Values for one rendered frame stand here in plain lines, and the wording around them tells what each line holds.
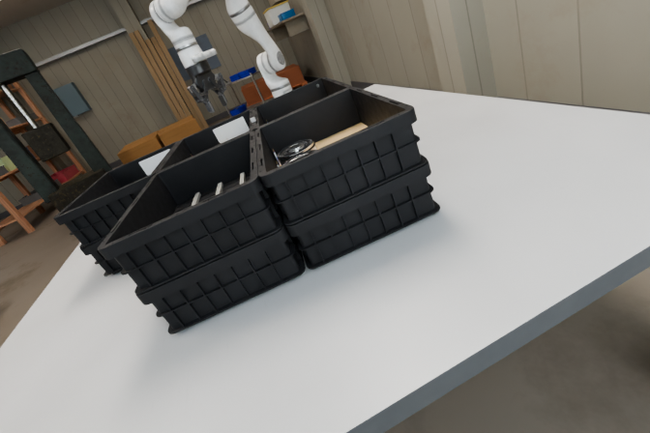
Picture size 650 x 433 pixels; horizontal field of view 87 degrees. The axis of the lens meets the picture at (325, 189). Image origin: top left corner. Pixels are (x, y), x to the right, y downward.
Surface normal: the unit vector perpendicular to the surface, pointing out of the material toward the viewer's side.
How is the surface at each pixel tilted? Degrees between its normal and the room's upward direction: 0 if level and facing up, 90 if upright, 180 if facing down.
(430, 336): 0
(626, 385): 0
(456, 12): 90
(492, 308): 0
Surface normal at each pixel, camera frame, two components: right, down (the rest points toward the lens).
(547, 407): -0.36, -0.83
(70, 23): 0.29, 0.33
